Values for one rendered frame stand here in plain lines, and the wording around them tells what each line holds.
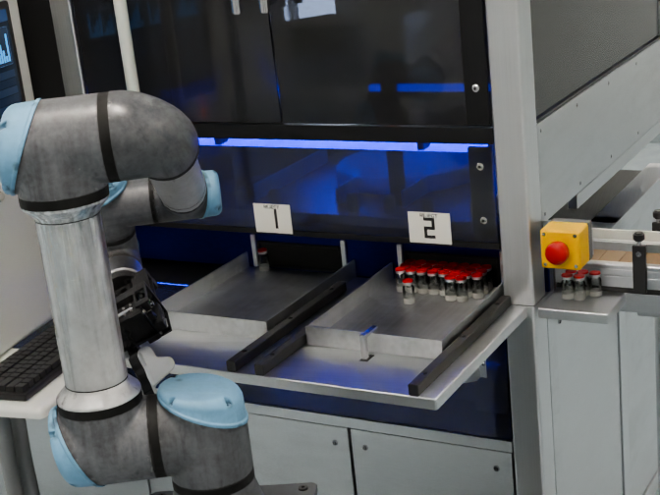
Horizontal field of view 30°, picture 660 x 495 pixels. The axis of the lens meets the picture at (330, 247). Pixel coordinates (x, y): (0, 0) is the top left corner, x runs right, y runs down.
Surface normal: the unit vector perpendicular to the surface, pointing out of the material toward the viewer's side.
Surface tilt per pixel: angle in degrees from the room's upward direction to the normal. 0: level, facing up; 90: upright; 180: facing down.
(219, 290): 0
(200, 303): 0
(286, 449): 90
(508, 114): 90
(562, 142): 90
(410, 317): 0
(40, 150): 84
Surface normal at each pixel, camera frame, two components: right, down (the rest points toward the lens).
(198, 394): 0.03, -0.96
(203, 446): 0.08, 0.29
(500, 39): -0.48, 0.32
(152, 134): 0.60, 0.03
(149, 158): 0.52, 0.58
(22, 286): 0.94, 0.01
